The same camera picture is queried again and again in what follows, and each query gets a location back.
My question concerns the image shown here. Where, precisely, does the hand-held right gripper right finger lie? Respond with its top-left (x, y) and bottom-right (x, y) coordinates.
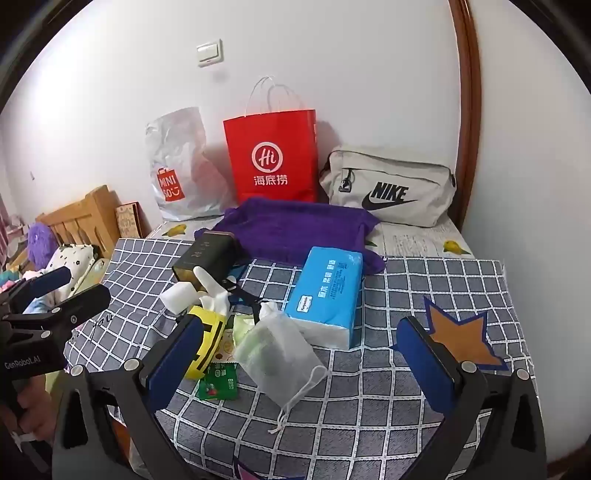
top-left (394, 316), bottom-right (548, 480)

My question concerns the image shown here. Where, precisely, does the white plastic shopping bag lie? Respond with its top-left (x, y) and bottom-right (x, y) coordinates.
top-left (145, 107), bottom-right (236, 222)

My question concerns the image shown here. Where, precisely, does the purple towel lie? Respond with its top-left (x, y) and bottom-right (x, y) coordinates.
top-left (194, 198), bottom-right (387, 274)

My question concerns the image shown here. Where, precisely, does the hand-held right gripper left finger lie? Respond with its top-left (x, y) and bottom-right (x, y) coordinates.
top-left (51, 314), bottom-right (206, 480)

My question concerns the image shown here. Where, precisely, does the white light switch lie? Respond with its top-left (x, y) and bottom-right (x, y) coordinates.
top-left (196, 39), bottom-right (223, 68)

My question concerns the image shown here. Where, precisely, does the black watch strap with holes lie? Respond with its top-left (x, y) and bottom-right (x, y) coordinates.
top-left (233, 288), bottom-right (269, 324)

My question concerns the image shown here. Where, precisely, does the white mesh drawstring bag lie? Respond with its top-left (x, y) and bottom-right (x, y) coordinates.
top-left (235, 302), bottom-right (329, 435)

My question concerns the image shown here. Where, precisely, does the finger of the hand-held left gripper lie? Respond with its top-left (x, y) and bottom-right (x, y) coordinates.
top-left (4, 285), bottom-right (112, 330)
top-left (9, 267), bottom-right (73, 301)

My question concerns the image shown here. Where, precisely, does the light green wipes pack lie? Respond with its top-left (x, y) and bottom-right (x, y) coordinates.
top-left (232, 314), bottom-right (260, 356)

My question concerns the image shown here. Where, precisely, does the wooden headboard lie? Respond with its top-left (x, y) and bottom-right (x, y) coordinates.
top-left (9, 185), bottom-right (123, 273)

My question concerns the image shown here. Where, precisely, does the light green bedding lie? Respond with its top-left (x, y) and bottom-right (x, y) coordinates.
top-left (44, 364), bottom-right (75, 416)

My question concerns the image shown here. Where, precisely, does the dark green tin box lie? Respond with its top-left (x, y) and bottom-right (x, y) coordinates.
top-left (172, 231), bottom-right (237, 283)

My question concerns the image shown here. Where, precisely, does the beige waist bag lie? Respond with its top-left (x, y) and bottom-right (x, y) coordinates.
top-left (320, 145), bottom-right (458, 228)

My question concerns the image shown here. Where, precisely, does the white glove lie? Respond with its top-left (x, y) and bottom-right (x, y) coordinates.
top-left (191, 265), bottom-right (234, 319)

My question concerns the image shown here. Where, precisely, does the red paper bag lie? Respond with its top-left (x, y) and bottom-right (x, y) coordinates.
top-left (223, 76), bottom-right (320, 206)

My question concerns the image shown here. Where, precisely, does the fruit print bedsheet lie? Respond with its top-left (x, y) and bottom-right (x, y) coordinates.
top-left (143, 217), bottom-right (476, 259)

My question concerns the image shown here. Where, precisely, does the person's left hand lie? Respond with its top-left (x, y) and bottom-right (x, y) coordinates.
top-left (14, 371), bottom-right (63, 446)

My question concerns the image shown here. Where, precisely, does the yellow black pouch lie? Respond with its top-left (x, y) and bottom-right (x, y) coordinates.
top-left (178, 305), bottom-right (228, 380)

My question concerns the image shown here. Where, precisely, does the brown patterned box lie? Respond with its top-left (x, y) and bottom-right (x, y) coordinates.
top-left (115, 202), bottom-right (141, 238)

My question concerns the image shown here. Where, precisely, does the grey checkered tablecloth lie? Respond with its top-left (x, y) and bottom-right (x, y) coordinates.
top-left (62, 237), bottom-right (539, 480)

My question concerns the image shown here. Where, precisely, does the green packet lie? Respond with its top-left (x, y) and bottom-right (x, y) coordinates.
top-left (196, 362), bottom-right (239, 400)

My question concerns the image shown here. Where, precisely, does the white sponge block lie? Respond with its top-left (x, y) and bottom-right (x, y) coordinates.
top-left (160, 281), bottom-right (200, 317)

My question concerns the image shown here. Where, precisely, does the blue tissue pack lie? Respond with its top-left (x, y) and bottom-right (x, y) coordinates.
top-left (283, 246), bottom-right (365, 350)

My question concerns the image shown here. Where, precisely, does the purple plush toy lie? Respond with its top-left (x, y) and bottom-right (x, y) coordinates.
top-left (25, 222), bottom-right (58, 264)

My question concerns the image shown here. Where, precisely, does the white dotted cloth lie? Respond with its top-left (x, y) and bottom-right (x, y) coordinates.
top-left (44, 244), bottom-right (100, 301)

